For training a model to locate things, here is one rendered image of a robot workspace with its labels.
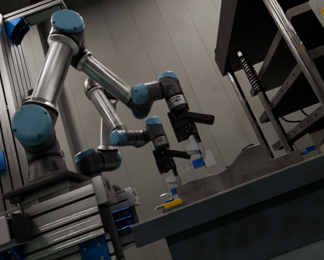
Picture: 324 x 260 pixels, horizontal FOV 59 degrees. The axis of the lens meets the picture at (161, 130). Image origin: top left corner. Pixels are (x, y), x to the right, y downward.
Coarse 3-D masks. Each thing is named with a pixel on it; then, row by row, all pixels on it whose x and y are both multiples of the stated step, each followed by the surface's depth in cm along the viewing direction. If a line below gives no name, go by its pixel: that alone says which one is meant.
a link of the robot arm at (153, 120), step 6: (150, 120) 137; (156, 120) 137; (150, 126) 137; (156, 126) 136; (162, 126) 138; (144, 132) 139; (150, 132) 137; (156, 132) 135; (162, 132) 136; (150, 138) 140
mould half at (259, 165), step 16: (240, 160) 112; (256, 160) 111; (272, 160) 111; (288, 160) 110; (304, 160) 109; (208, 176) 112; (224, 176) 111; (240, 176) 110; (256, 176) 110; (192, 192) 111; (208, 192) 110
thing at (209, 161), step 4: (208, 152) 102; (208, 156) 102; (212, 156) 101; (196, 160) 102; (200, 160) 102; (204, 160) 101; (208, 160) 101; (212, 160) 101; (192, 164) 104; (196, 164) 102; (200, 164) 101; (204, 164) 101; (208, 164) 101; (212, 164) 101; (184, 168) 103; (188, 168) 103; (196, 168) 104; (208, 168) 105
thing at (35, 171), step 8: (32, 160) 99; (40, 160) 99; (48, 160) 99; (56, 160) 101; (32, 168) 98; (40, 168) 97; (48, 168) 98; (56, 168) 100; (64, 168) 101; (32, 176) 96; (40, 176) 96
